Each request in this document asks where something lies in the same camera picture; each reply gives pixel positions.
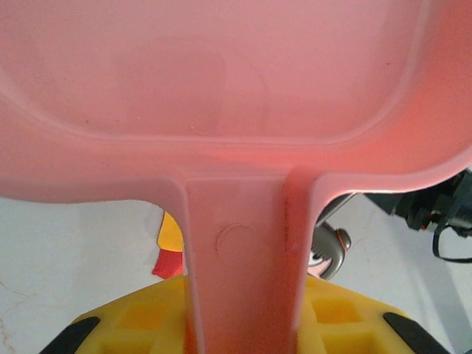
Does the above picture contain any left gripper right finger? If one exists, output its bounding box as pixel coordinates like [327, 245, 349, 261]
[294, 276, 450, 354]

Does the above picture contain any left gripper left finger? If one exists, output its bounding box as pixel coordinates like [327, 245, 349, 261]
[38, 275, 196, 354]

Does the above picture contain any pink plastic dustpan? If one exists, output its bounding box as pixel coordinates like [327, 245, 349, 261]
[0, 0, 472, 354]

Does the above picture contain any red paper scrap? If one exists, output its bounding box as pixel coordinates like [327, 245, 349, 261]
[151, 248, 184, 280]

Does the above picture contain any red yellow toy piece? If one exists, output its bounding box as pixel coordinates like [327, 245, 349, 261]
[156, 211, 184, 252]

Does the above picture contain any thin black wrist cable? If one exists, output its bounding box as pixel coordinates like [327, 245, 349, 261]
[431, 220, 472, 264]

